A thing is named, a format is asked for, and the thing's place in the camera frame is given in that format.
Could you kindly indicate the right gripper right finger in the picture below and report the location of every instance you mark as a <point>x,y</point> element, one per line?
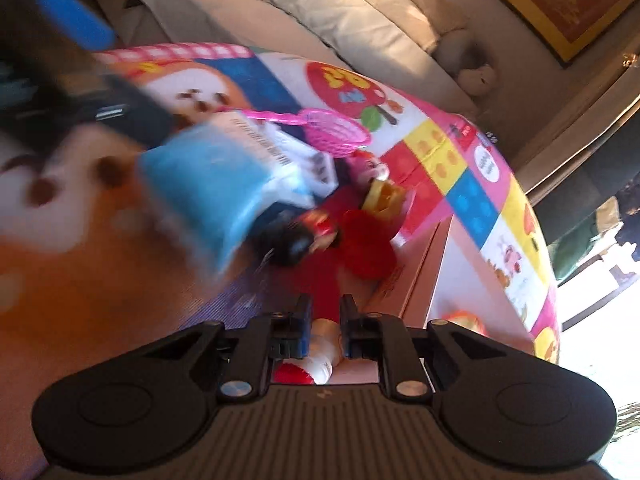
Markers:
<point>385,340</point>

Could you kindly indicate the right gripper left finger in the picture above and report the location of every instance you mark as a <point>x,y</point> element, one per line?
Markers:
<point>268,350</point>

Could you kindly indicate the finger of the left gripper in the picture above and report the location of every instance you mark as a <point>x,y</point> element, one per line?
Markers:
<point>77,22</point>

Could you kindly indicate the red white toy bottle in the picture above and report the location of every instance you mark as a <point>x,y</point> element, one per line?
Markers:
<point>324,354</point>

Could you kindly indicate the black haired red doll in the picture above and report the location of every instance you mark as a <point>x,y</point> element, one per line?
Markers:
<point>288,240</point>

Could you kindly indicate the blue wet wipes pack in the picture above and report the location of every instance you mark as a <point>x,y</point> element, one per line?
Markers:
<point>209,183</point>

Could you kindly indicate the toy apple half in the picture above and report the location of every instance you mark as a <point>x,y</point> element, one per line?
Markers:
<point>467,320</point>

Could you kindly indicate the red cloth piece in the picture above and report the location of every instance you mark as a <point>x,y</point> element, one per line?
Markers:
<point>364,250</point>

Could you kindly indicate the red yellow toy fries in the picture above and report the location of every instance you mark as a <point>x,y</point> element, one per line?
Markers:
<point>385,200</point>

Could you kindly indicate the pink white toy figure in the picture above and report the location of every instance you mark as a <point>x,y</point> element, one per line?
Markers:
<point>364,167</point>

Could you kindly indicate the colourful cartoon play mat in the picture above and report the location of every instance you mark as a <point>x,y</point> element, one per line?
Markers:
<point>85,274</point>

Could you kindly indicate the pink toy net scoop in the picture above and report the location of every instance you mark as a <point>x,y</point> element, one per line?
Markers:
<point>325,131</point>

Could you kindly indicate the beige sofa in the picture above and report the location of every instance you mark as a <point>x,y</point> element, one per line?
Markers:
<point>349,33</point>

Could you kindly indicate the grey plush toy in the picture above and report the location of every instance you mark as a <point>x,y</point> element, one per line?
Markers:
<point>467,62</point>

